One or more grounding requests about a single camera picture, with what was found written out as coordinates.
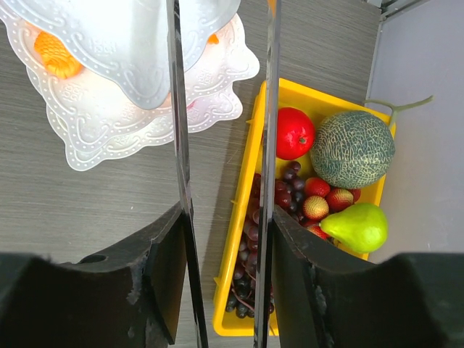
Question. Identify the green melon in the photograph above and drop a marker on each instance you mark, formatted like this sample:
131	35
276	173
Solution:
354	149

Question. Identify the white three-tier stand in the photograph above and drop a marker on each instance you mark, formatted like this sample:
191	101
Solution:
120	102

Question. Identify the red apple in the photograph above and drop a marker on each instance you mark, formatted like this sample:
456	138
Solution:
295	134

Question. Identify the dark grapes bunch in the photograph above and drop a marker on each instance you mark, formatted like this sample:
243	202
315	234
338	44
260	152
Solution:
241	296

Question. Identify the green pear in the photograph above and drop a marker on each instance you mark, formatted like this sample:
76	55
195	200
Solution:
362	227

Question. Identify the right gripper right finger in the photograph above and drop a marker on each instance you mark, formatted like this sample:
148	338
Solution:
325	297

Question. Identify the metal serving tongs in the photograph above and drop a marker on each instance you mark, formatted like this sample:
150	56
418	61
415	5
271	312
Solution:
181	136

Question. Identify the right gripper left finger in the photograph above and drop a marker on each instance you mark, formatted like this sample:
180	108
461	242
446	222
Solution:
126	295

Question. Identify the yellow fruit bin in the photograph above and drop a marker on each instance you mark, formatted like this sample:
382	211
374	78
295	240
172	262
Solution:
317	106

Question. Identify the purple grape bunch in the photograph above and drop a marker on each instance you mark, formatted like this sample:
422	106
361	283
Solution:
288	195

